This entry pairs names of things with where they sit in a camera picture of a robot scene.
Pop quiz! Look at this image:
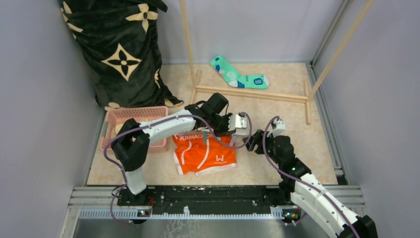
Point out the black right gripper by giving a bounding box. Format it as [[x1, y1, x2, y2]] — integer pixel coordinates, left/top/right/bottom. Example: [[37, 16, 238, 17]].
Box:
[[243, 129, 282, 167]]

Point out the orange underwear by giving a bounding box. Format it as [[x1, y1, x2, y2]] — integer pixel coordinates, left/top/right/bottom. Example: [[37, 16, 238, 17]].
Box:
[[172, 133, 238, 176]]

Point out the white multi-clip hanger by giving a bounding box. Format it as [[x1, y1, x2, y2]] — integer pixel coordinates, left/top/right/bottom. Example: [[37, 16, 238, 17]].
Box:
[[229, 134, 237, 146]]

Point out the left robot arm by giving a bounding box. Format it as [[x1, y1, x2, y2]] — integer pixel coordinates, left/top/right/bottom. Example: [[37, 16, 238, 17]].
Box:
[[107, 93, 242, 205]]

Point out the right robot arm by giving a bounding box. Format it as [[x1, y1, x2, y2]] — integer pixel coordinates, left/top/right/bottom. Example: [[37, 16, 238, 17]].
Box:
[[243, 129, 378, 238]]

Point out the green blue patterned sock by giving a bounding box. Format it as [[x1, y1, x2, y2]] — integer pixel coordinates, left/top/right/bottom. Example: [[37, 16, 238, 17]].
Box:
[[209, 55, 270, 89]]

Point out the pink plastic basket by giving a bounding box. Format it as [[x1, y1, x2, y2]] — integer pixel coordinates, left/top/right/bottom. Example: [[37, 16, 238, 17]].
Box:
[[100, 106, 168, 150]]

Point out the black floral blanket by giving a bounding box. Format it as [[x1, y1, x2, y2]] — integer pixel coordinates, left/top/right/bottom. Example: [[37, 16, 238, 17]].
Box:
[[58, 0, 183, 111]]

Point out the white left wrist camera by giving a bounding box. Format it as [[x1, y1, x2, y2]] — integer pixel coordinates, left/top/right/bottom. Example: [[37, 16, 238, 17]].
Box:
[[228, 112, 250, 136]]

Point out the wooden drying rack frame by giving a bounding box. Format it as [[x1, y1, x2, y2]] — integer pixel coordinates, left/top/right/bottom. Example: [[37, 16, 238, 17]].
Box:
[[179, 0, 374, 125]]

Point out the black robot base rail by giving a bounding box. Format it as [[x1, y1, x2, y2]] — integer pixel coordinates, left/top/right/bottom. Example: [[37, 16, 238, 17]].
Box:
[[117, 185, 302, 219]]

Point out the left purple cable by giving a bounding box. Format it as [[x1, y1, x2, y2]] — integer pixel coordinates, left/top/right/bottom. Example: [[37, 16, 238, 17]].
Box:
[[103, 113, 253, 227]]

